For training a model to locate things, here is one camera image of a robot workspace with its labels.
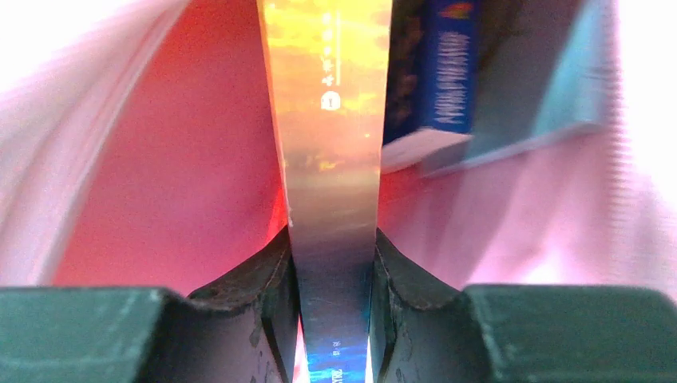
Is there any light blue cat book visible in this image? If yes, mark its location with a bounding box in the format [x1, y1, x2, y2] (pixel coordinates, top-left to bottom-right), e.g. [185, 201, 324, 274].
[420, 1, 615, 176]

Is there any dark cover paperback book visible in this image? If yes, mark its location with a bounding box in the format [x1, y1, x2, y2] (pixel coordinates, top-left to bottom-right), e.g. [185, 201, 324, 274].
[258, 1, 392, 382]

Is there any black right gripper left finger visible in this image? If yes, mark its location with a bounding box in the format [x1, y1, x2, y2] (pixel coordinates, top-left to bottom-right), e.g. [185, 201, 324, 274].
[188, 227, 299, 382]

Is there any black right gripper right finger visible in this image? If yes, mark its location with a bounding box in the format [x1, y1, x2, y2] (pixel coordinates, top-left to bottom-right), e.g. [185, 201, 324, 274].
[369, 231, 465, 382]

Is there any pink student backpack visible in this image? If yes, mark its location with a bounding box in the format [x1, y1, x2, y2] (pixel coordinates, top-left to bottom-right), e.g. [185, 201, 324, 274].
[1, 1, 676, 297]

